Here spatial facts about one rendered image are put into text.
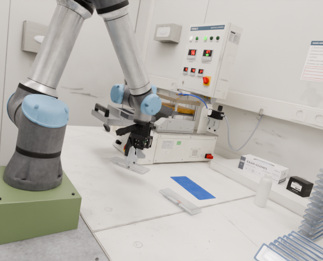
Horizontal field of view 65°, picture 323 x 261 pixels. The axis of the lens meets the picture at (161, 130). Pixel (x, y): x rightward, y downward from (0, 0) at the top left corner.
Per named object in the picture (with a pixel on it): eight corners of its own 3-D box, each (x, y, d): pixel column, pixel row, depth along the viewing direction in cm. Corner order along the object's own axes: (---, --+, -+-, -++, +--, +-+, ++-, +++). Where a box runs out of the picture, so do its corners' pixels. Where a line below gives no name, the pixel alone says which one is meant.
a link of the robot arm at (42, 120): (20, 154, 62) (30, 100, 60) (10, 136, 72) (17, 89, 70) (69, 154, 71) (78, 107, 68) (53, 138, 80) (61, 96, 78)
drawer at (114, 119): (137, 119, 155) (140, 106, 153) (157, 129, 138) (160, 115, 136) (90, 115, 138) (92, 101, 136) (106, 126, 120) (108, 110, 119)
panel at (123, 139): (113, 144, 155) (129, 118, 156) (136, 163, 131) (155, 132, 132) (110, 143, 154) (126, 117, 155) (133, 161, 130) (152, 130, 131)
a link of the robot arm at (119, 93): (126, 86, 90) (150, 90, 97) (110, 81, 98) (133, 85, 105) (121, 108, 91) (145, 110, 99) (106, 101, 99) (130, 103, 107)
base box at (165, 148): (178, 145, 188) (183, 122, 184) (215, 164, 158) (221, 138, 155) (111, 144, 156) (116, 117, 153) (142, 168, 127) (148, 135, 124)
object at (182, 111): (172, 109, 167) (175, 95, 165) (194, 117, 150) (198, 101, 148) (150, 106, 157) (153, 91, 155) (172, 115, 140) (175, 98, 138)
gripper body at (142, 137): (142, 151, 105) (147, 124, 102) (125, 145, 108) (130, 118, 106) (150, 148, 112) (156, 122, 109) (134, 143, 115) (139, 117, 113)
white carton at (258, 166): (247, 165, 154) (250, 154, 152) (285, 180, 139) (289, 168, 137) (237, 168, 145) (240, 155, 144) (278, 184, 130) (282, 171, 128)
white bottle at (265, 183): (260, 208, 108) (269, 176, 106) (251, 202, 113) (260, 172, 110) (267, 207, 111) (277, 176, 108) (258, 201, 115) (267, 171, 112)
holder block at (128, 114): (137, 113, 152) (137, 109, 152) (155, 121, 137) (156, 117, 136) (112, 111, 143) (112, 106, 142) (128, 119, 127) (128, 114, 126)
